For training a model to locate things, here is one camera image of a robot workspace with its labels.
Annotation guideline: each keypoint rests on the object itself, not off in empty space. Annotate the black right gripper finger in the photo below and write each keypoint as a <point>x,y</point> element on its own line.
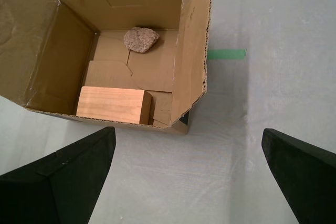
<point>52,195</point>
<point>307,182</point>

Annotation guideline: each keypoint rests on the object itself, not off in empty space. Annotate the speckled pinkish granite rock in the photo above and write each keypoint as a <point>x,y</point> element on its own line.
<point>141,40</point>

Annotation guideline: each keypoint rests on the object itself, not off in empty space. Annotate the light wooden block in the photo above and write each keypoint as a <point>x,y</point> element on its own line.
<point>113,107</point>

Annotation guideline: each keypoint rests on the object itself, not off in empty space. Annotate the white plastic table cover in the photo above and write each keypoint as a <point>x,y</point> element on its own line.
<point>262,129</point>

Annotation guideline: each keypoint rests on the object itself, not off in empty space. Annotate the green tape marker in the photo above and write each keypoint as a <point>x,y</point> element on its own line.
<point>227,54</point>

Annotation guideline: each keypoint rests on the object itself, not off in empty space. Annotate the brown cardboard box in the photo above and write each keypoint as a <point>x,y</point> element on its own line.
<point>191,64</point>

